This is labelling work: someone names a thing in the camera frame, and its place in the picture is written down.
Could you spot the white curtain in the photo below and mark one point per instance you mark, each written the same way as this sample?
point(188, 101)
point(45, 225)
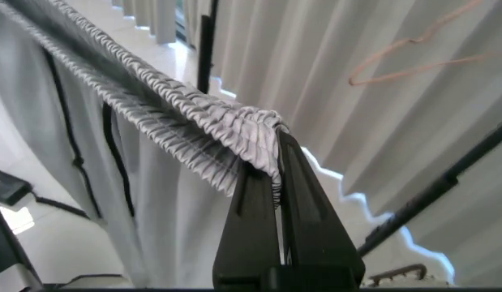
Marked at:
point(161, 20)
point(315, 61)

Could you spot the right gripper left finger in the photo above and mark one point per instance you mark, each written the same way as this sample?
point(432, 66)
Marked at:
point(246, 243)

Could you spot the pink clothes hanger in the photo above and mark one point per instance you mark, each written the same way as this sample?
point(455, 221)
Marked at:
point(380, 77)

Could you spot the window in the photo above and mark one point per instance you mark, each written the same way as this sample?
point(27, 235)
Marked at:
point(180, 24)

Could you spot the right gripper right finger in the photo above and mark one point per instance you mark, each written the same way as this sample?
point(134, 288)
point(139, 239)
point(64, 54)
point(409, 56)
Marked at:
point(315, 243)

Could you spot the white laundry basket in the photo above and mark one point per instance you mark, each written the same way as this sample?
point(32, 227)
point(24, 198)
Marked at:
point(400, 267)

